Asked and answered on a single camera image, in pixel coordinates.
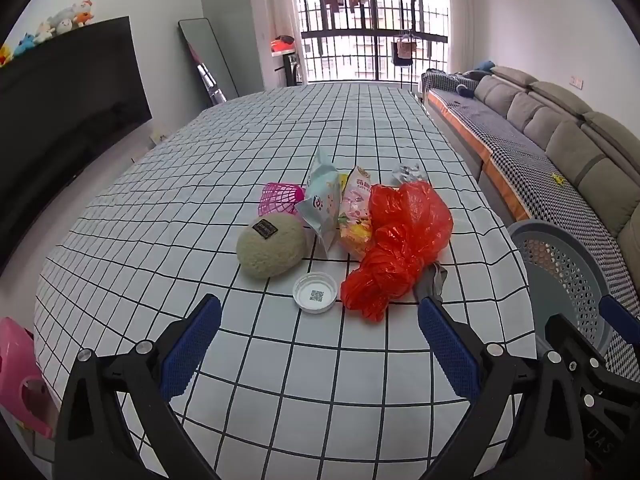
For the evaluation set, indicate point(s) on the light blue snack packet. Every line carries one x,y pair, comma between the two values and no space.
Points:
320,205

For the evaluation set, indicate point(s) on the dark blue cushion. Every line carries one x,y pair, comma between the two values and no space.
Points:
465,91

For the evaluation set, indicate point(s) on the leaning floor mirror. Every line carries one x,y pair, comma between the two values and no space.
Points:
210,60

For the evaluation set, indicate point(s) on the houndstooth sofa cover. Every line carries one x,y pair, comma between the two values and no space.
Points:
525,160

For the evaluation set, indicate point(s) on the beige fuzzy oval sponge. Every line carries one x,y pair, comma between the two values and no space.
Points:
270,255

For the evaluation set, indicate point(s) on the washing machine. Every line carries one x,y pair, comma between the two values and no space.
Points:
292,70

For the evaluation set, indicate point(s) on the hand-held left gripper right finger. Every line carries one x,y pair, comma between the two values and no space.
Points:
447,345

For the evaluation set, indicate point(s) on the red plastic bag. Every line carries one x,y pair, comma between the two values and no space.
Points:
400,240

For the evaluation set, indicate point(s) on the black window grille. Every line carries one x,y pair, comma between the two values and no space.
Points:
350,35

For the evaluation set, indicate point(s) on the white round lid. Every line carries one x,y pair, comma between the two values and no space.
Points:
302,292

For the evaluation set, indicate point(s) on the orange basin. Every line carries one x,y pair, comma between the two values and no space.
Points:
282,45

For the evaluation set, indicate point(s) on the grey perforated plastic basket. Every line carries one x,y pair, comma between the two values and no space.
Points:
560,260

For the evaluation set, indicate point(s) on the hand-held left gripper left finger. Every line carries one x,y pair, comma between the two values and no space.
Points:
192,345

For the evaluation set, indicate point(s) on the black television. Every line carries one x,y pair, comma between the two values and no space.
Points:
65,110

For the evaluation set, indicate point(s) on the white paper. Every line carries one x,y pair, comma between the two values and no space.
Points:
407,172

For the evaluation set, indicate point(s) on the white checked tablecloth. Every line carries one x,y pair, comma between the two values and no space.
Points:
300,125

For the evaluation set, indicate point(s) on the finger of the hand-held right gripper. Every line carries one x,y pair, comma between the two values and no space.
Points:
575,345
617,315

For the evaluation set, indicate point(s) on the black clothes stand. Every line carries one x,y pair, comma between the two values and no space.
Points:
411,72

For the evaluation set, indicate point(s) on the dark spiky fish toy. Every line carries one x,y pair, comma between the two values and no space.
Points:
430,282

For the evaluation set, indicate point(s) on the grey sofa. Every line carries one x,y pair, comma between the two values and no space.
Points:
565,135

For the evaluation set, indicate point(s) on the white curtain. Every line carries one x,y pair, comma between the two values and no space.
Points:
460,20

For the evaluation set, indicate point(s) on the pink plastic stool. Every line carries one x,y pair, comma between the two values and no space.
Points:
20,375

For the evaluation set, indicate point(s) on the dark hanging garment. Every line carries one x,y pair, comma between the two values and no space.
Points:
404,52

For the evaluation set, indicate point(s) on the teal cloth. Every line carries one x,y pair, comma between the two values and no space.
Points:
484,65

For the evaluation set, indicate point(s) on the row of plush toys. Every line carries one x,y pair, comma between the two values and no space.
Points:
62,20

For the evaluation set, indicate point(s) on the pink snack packet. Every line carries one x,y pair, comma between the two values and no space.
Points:
355,200

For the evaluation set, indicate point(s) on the pink plastic mesh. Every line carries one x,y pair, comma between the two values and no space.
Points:
280,197

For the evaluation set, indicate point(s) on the white wall switch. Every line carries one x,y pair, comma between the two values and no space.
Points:
576,81

